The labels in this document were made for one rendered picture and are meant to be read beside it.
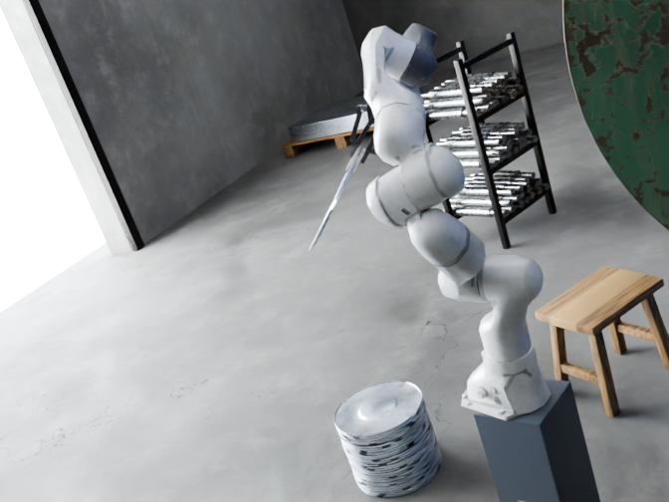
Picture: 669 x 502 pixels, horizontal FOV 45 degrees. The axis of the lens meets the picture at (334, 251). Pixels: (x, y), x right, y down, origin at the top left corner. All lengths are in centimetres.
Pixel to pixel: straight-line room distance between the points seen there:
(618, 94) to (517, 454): 112
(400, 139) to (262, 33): 630
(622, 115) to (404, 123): 62
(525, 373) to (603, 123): 91
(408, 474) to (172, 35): 501
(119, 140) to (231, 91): 147
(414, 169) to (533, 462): 80
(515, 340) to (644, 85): 90
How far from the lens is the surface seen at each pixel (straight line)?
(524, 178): 410
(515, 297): 184
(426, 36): 202
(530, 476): 209
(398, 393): 264
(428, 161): 165
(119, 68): 642
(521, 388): 198
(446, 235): 167
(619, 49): 116
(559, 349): 274
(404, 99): 176
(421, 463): 259
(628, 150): 120
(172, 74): 682
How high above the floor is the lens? 158
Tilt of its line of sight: 20 degrees down
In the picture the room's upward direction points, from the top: 19 degrees counter-clockwise
